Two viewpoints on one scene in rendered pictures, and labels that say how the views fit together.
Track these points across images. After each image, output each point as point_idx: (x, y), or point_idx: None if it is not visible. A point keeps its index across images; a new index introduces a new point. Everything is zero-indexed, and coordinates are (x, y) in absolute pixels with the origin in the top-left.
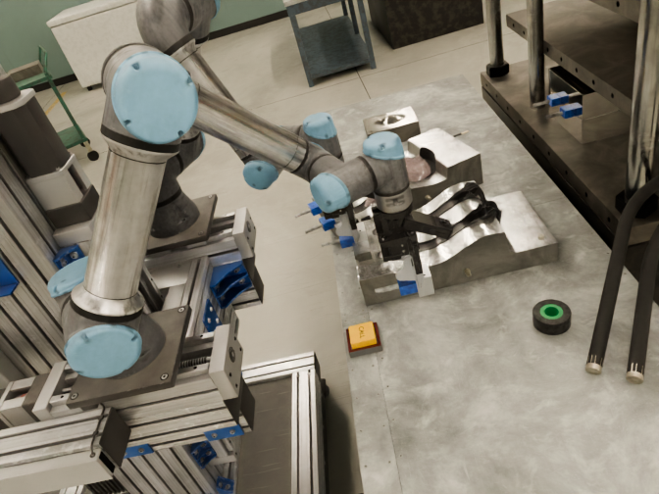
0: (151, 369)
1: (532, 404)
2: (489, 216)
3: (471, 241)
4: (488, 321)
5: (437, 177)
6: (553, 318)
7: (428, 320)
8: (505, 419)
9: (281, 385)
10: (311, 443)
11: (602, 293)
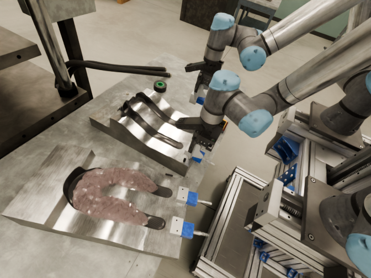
0: (322, 109)
1: (190, 82)
2: (141, 95)
3: (160, 96)
4: (174, 101)
5: (97, 161)
6: (162, 83)
7: (190, 116)
8: None
9: (221, 262)
10: (221, 213)
11: (146, 72)
